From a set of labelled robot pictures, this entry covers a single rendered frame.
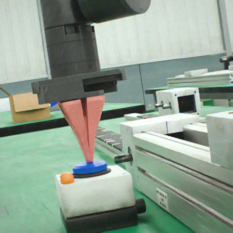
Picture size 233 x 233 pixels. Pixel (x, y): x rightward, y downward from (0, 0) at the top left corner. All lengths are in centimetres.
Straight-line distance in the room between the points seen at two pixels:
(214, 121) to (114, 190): 20
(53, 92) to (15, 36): 1128
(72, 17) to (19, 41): 1126
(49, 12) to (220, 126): 27
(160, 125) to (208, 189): 30
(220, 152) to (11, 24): 1151
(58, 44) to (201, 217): 24
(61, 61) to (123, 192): 16
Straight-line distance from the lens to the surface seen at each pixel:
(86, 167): 62
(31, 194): 90
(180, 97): 179
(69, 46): 60
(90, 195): 60
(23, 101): 294
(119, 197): 61
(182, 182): 56
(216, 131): 43
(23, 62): 1183
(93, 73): 60
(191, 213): 55
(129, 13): 57
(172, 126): 78
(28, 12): 1196
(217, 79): 419
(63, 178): 60
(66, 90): 59
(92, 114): 60
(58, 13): 61
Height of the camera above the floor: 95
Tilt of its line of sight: 4 degrees down
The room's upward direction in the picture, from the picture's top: 8 degrees counter-clockwise
